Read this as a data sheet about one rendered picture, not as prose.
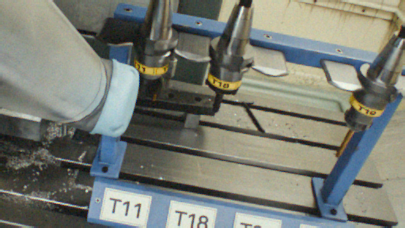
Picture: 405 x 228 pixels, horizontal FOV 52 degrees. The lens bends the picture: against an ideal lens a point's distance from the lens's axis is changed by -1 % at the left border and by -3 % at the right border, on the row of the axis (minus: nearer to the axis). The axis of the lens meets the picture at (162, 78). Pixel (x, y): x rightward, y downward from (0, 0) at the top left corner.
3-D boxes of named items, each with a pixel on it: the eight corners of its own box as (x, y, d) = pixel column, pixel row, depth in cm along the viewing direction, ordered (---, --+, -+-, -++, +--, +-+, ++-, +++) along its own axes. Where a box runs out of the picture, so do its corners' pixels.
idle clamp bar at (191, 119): (210, 131, 94) (216, 109, 90) (93, 115, 92) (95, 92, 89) (209, 117, 98) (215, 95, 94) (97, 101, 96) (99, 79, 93)
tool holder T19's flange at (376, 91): (383, 79, 63) (390, 66, 62) (403, 104, 59) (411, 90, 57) (346, 75, 62) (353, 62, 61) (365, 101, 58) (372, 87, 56)
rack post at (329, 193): (346, 223, 78) (425, 100, 61) (319, 218, 78) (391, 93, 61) (334, 184, 86) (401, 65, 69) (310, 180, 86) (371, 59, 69)
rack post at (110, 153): (117, 181, 78) (134, 44, 61) (88, 176, 78) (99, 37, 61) (126, 145, 86) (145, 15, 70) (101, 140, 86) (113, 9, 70)
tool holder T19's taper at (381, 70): (387, 68, 61) (409, 29, 57) (403, 86, 58) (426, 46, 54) (361, 66, 61) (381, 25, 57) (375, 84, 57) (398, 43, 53)
